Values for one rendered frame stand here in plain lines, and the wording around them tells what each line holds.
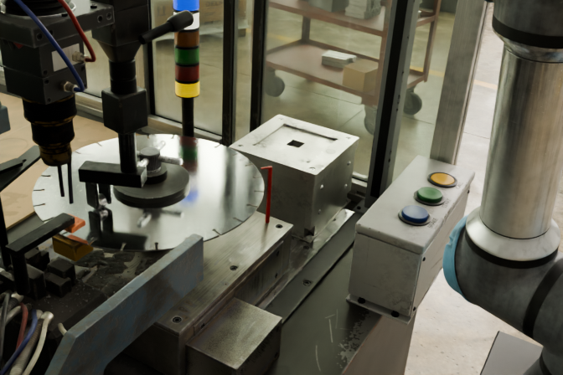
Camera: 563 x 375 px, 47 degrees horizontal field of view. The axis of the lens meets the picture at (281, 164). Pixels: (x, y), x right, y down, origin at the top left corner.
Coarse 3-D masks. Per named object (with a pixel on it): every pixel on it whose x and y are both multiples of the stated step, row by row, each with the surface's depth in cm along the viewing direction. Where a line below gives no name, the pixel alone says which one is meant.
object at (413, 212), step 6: (402, 210) 101; (408, 210) 101; (414, 210) 101; (420, 210) 101; (402, 216) 100; (408, 216) 99; (414, 216) 99; (420, 216) 99; (426, 216) 99; (414, 222) 99; (420, 222) 99
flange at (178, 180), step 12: (168, 168) 97; (180, 168) 98; (156, 180) 93; (168, 180) 94; (180, 180) 94; (120, 192) 91; (132, 192) 91; (144, 192) 91; (156, 192) 91; (168, 192) 92; (180, 192) 92
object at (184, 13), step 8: (176, 16) 77; (184, 16) 78; (192, 16) 78; (168, 24) 77; (176, 24) 77; (184, 24) 78; (152, 32) 75; (160, 32) 76; (168, 32) 77; (176, 32) 78; (144, 40) 74
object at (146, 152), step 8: (160, 144) 96; (144, 152) 92; (152, 152) 92; (160, 152) 93; (144, 160) 91; (152, 160) 92; (160, 160) 92; (168, 160) 92; (176, 160) 92; (152, 168) 92; (160, 168) 94
